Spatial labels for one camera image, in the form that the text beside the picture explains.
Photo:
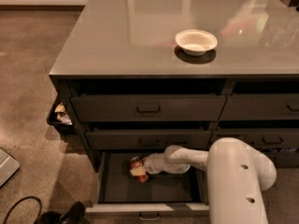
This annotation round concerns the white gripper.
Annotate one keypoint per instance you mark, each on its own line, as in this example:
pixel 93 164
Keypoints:
pixel 150 164

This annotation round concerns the red coke can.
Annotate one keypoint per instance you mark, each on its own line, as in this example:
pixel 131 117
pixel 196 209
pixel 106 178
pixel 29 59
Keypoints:
pixel 137 161

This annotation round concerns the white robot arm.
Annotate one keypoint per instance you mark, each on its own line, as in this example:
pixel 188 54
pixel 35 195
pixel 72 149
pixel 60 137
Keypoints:
pixel 237 174

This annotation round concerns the middle left drawer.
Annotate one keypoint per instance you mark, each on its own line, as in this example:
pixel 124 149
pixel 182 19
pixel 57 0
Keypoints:
pixel 147 139

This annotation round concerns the open bottom left drawer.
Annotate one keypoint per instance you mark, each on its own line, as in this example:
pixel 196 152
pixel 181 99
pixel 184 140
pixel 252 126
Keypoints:
pixel 118 193

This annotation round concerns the top left drawer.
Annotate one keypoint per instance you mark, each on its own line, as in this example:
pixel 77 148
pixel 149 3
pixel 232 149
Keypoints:
pixel 180 107

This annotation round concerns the dark grey drawer cabinet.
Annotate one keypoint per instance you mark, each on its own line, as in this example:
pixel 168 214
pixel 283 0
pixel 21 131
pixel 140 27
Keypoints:
pixel 128 47

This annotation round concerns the bottom right drawer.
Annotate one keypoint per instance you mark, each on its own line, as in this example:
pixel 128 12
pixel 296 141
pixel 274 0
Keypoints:
pixel 283 157

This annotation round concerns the middle right drawer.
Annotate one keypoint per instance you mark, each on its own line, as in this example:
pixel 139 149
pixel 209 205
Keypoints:
pixel 261 138

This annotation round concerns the black bin with trash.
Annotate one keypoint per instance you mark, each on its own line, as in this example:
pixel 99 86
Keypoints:
pixel 55 118

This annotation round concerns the grey flat floor object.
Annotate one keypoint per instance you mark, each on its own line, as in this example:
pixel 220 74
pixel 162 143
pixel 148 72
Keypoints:
pixel 8 167

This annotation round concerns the white paper bowl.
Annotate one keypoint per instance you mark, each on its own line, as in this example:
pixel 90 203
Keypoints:
pixel 196 42

